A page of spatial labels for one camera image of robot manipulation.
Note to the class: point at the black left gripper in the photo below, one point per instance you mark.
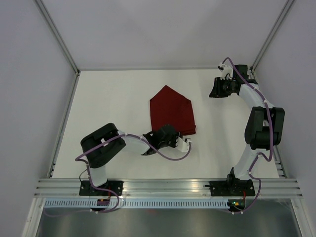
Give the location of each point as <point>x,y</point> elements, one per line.
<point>175,136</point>

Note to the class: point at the white slotted cable duct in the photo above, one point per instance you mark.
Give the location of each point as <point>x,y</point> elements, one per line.
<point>138,203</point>

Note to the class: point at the dark red cloth napkin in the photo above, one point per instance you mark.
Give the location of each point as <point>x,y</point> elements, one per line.
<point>168,107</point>

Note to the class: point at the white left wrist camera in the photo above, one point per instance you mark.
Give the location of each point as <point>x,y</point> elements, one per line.
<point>183,144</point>

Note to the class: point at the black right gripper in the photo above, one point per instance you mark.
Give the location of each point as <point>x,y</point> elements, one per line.
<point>217,92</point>

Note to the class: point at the right aluminium frame post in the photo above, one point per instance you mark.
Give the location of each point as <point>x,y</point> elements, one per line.
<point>272,33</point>

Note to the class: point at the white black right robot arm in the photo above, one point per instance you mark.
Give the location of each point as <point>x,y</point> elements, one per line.
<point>263,130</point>

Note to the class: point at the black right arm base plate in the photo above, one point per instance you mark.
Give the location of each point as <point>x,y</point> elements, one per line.
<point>237,188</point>

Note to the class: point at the left aluminium side rail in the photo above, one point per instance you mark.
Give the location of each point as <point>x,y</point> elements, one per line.
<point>62,127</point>

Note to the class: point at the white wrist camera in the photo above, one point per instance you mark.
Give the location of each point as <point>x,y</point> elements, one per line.
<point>226,71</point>
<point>183,144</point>

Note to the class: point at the aluminium front rail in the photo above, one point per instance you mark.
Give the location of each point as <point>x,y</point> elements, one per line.
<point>164,188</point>

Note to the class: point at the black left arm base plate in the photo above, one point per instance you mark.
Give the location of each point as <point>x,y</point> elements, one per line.
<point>110,188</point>

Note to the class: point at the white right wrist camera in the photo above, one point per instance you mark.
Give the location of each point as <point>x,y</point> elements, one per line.
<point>226,71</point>

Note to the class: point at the aluminium frame post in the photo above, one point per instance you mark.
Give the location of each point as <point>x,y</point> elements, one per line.
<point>272,33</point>
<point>56,34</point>

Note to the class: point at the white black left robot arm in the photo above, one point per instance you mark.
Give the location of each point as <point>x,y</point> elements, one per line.
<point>102,145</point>

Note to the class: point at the left aluminium frame post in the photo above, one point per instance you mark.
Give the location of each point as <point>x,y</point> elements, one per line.
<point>56,34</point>

